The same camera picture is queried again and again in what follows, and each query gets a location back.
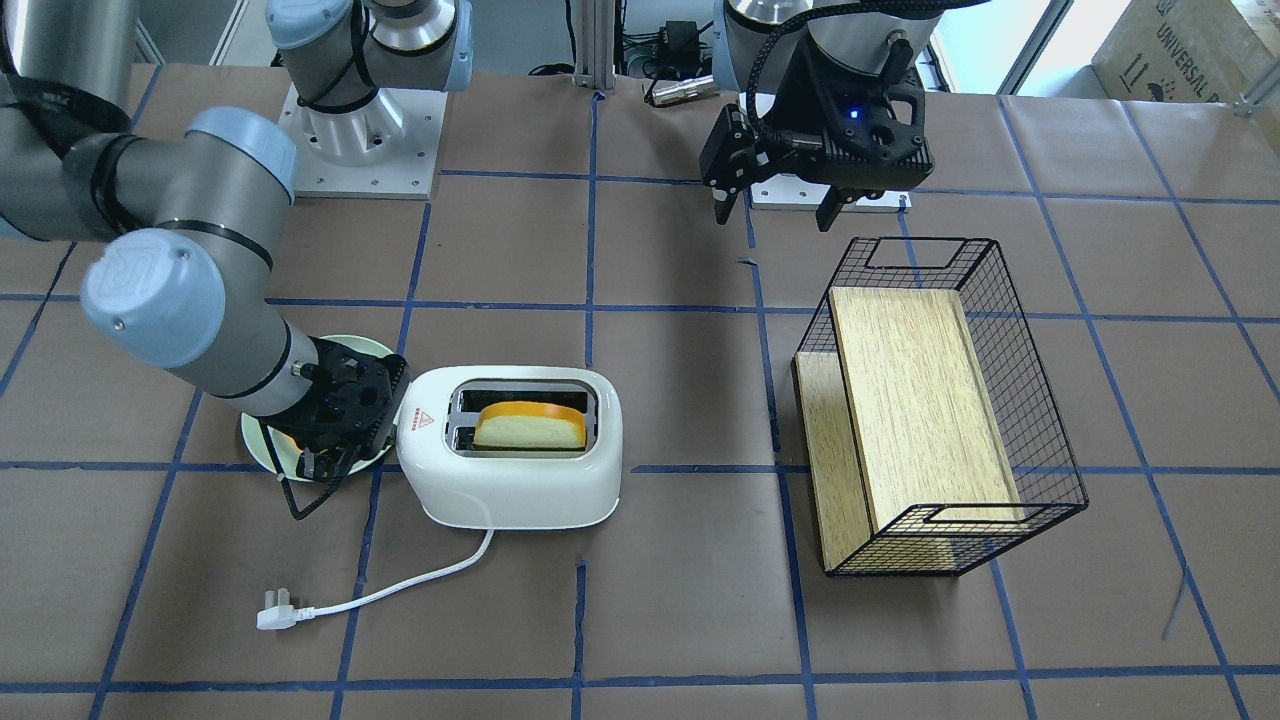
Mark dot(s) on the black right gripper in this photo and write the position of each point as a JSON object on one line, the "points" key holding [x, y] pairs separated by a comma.
{"points": [[322, 432]]}

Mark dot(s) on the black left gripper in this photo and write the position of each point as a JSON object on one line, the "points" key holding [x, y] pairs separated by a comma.
{"points": [[797, 112]]}

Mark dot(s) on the white two-slot toaster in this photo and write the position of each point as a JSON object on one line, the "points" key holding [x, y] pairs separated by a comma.
{"points": [[464, 486]]}

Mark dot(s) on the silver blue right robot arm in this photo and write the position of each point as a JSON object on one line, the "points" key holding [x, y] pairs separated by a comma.
{"points": [[190, 230]]}

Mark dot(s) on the bread slice in toaster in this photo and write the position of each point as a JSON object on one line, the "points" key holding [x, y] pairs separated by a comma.
{"points": [[530, 424]]}

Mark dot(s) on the light green plate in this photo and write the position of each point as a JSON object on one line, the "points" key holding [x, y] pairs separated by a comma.
{"points": [[265, 439]]}

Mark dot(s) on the wooden board in basket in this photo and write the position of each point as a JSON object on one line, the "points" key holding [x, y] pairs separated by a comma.
{"points": [[909, 473]]}

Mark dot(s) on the cardboard box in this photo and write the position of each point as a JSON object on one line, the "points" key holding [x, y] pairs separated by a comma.
{"points": [[1187, 51]]}

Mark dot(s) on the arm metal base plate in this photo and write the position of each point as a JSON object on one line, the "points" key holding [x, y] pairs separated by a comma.
{"points": [[387, 150], [789, 193]]}

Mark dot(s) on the aluminium frame post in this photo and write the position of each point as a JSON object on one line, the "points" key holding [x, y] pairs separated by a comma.
{"points": [[596, 32]]}

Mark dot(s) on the black wire basket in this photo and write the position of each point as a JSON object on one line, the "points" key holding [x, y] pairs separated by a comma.
{"points": [[1028, 419]]}

